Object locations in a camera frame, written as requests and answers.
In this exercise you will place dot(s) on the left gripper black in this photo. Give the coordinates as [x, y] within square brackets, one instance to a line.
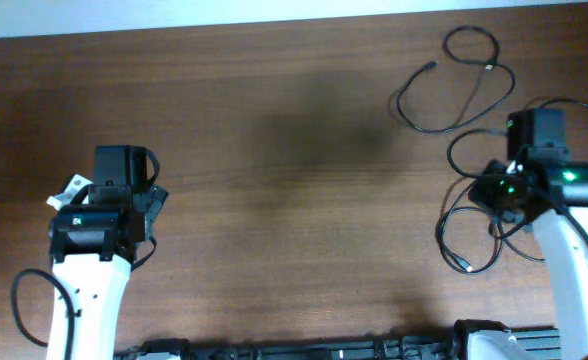
[155, 200]

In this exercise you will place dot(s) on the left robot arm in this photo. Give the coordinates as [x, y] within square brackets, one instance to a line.
[94, 238]

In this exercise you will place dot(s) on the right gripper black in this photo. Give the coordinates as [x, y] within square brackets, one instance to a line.
[479, 190]

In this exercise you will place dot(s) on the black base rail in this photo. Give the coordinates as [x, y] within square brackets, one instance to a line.
[468, 340]

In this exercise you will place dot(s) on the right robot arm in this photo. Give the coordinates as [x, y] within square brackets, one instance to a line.
[541, 187]

